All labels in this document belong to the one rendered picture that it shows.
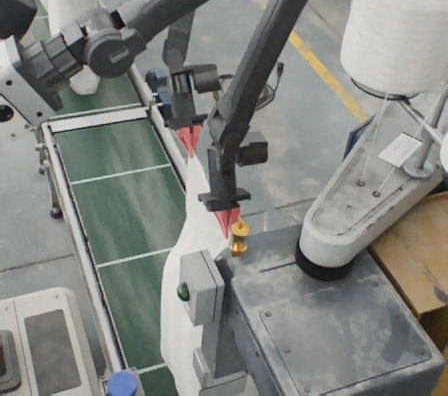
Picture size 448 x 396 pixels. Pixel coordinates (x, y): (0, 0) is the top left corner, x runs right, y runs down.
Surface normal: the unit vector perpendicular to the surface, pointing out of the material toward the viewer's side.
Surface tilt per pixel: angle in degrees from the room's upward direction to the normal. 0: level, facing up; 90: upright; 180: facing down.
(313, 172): 0
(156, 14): 86
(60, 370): 0
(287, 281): 0
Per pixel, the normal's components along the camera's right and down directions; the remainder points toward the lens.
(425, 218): 0.07, -0.75
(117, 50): 0.37, 0.65
